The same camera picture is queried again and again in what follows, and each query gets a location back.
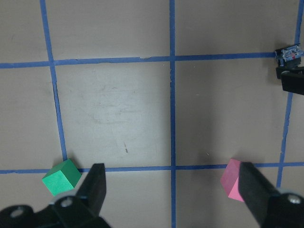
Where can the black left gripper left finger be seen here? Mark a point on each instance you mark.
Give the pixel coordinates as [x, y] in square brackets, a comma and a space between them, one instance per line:
[92, 191]

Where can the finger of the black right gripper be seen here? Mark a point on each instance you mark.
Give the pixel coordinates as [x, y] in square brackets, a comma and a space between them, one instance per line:
[292, 82]
[295, 70]

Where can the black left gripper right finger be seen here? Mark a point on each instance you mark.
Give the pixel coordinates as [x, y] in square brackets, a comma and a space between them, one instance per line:
[258, 193]

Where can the green foam cube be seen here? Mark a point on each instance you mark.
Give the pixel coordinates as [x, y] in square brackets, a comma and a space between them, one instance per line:
[62, 177]

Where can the pink foam cube centre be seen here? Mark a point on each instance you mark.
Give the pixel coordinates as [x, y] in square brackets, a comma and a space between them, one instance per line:
[230, 179]

